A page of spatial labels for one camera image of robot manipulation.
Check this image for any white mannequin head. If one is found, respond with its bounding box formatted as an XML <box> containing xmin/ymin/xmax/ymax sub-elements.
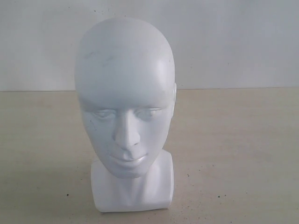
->
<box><xmin>74</xmin><ymin>18</ymin><xmax>177</xmax><ymax>212</ymax></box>

